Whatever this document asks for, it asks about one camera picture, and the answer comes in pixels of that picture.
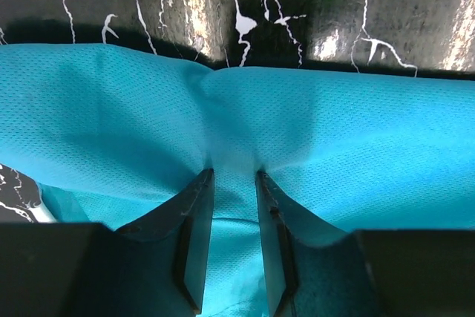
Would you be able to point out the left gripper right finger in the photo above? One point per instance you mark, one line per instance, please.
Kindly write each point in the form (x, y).
(311, 268)

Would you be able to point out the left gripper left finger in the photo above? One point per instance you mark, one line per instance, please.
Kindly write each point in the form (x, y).
(156, 264)

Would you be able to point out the teal t shirt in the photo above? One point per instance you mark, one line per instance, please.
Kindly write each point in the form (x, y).
(109, 133)

